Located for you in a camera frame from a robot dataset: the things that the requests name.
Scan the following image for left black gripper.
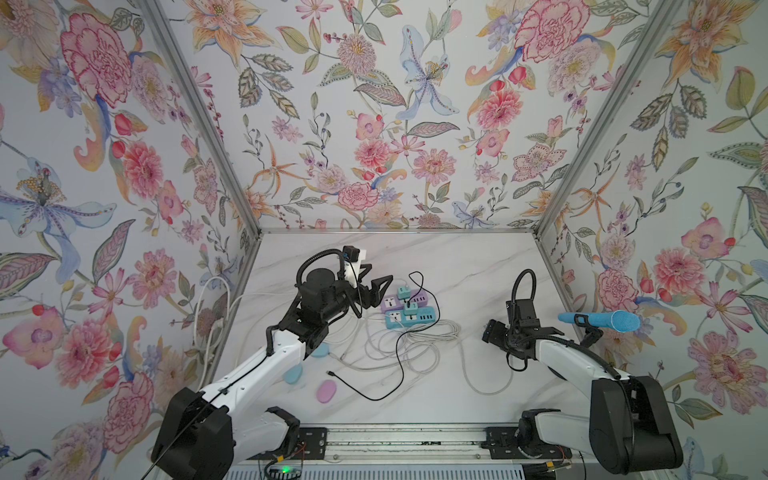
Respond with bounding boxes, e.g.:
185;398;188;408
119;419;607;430
318;266;392;323

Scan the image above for teal charger adapter front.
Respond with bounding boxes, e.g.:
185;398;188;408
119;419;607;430
397;286;412;301

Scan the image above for teal charger adapter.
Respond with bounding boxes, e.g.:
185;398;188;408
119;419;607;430
397;286;412;301
403;301;419;317

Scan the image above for black charging cable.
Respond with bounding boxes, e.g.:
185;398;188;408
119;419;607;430
323;271;442;402

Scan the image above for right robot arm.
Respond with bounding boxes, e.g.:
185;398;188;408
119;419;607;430
482;299;684;475

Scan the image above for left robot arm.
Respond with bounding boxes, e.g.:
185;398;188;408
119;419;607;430
151;268;393;479

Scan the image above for purple power strip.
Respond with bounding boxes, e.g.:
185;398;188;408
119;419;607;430
380;291;430;313

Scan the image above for teal power strip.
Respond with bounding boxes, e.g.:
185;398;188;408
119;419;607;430
385;306;437;330

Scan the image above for teal earbud case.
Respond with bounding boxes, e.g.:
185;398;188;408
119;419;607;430
311;343;330;358
283;365;303;385

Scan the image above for pink earbud case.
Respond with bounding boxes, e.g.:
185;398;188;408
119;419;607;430
316;379;338;404

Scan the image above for white coiled cables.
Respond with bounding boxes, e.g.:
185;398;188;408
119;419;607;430
239;287;517;397

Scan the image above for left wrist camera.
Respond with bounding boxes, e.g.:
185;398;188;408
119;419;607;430
342;245;367;287

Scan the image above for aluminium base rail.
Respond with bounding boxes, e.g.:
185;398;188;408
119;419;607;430
227;422;667;466

